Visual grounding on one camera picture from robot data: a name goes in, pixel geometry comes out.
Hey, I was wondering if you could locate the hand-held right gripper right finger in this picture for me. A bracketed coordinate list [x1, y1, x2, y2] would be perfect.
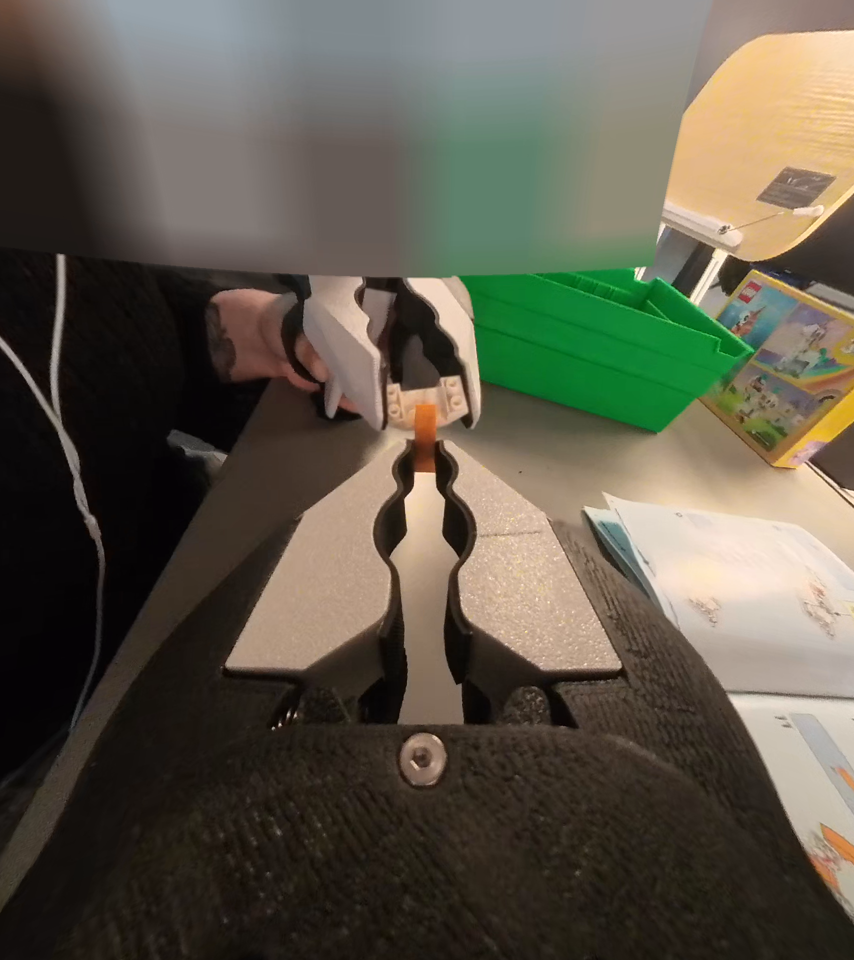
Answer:
[434, 438, 625, 723]

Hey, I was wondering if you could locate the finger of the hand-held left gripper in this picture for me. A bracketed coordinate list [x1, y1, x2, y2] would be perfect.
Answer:
[301, 274, 398, 432]
[395, 276, 483, 431]

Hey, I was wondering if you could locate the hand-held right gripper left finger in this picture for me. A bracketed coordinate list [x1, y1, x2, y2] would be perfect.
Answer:
[223, 438, 415, 723]

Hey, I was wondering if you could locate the white lego assembly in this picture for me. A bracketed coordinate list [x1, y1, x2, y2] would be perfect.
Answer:
[385, 373, 468, 431]

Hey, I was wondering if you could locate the orange curved lego piece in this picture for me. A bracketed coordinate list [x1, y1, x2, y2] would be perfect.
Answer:
[412, 405, 438, 476]

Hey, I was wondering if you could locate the green plastic bin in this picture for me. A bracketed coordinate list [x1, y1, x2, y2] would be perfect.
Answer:
[460, 267, 756, 435]

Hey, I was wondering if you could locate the person's left forearm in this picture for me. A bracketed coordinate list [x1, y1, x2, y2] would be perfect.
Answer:
[157, 270, 250, 391]

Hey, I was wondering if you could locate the colourful lego set box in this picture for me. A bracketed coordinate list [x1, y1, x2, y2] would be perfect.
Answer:
[699, 268, 854, 470]

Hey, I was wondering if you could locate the person's left hand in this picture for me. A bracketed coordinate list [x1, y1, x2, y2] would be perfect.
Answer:
[243, 291, 362, 416]

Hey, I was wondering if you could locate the open instruction booklet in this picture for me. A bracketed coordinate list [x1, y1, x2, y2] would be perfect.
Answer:
[583, 491, 854, 935]

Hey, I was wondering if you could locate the person's black sweater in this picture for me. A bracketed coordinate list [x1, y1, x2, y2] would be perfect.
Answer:
[0, 240, 308, 834]

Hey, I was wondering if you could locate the wooden board on white stand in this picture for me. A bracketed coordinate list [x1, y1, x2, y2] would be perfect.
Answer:
[658, 26, 854, 305]

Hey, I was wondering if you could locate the white cable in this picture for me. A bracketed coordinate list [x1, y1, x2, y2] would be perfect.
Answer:
[0, 253, 108, 732]

